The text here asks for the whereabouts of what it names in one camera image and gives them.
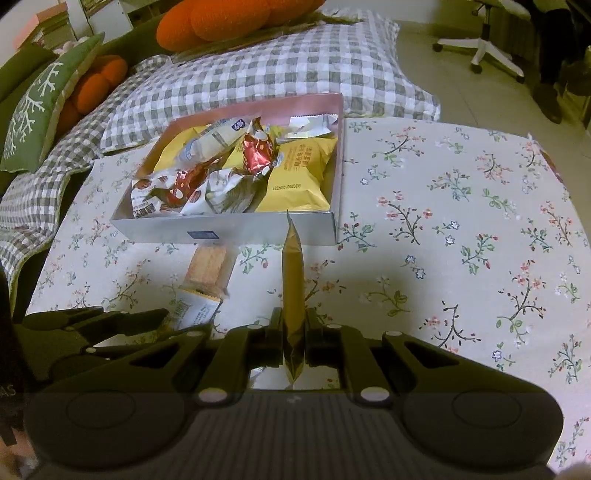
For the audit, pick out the plain white snack packet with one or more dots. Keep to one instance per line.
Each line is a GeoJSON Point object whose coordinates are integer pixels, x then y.
{"type": "Point", "coordinates": [314, 124]}

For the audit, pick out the white office chair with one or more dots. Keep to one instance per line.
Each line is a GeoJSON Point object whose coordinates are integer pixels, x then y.
{"type": "Point", "coordinates": [485, 46]}

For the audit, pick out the plain yellow snack packet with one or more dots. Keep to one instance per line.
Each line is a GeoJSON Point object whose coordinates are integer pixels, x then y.
{"type": "Point", "coordinates": [173, 154]}

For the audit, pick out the white and green snack packet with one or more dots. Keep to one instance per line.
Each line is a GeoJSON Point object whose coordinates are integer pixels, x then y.
{"type": "Point", "coordinates": [231, 194]}

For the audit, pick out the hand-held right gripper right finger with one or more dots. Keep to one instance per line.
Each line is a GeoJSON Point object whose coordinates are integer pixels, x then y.
{"type": "Point", "coordinates": [321, 341]}

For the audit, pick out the pink and silver cardboard box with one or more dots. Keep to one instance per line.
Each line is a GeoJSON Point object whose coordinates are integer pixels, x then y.
{"type": "Point", "coordinates": [258, 230]}

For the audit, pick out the large orange plush pillow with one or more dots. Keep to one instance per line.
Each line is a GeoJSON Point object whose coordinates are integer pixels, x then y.
{"type": "Point", "coordinates": [221, 23]}

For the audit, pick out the grey checked pillow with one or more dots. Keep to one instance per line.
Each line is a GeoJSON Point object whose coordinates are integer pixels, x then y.
{"type": "Point", "coordinates": [277, 64]}

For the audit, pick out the clear cracker packet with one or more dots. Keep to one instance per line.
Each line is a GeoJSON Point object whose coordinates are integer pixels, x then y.
{"type": "Point", "coordinates": [207, 270]}

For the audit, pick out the floral printed blanket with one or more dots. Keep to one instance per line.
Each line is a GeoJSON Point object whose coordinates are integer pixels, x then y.
{"type": "Point", "coordinates": [438, 207]}

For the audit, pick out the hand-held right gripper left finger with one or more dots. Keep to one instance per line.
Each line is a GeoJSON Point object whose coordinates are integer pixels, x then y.
{"type": "Point", "coordinates": [270, 341]}

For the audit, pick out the green cushion with white print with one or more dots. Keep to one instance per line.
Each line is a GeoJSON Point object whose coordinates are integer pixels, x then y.
{"type": "Point", "coordinates": [41, 106]}

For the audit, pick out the white bookshelf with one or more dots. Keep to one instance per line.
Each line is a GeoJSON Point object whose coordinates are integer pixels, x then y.
{"type": "Point", "coordinates": [78, 14]}

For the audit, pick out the white pecan snack packet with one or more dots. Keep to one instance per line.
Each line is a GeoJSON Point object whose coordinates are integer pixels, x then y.
{"type": "Point", "coordinates": [150, 198]}

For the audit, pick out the gold foil snack packet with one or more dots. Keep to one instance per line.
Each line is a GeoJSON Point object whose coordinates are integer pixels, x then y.
{"type": "Point", "coordinates": [293, 277]}

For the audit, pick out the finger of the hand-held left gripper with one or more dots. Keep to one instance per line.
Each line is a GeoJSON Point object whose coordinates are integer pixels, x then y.
{"type": "Point", "coordinates": [101, 353]}
{"type": "Point", "coordinates": [92, 321]}

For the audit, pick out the long cream snack packet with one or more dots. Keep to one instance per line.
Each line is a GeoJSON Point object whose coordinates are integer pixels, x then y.
{"type": "Point", "coordinates": [212, 138]}

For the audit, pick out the red foil candy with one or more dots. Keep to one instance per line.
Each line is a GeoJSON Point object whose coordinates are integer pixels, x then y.
{"type": "Point", "coordinates": [258, 150]}
{"type": "Point", "coordinates": [184, 184]}

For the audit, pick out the yellow snack packet with print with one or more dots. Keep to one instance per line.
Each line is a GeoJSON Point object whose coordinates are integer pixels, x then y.
{"type": "Point", "coordinates": [295, 180]}

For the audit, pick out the small orange plush pillow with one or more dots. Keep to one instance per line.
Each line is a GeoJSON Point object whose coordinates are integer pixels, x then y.
{"type": "Point", "coordinates": [92, 87]}

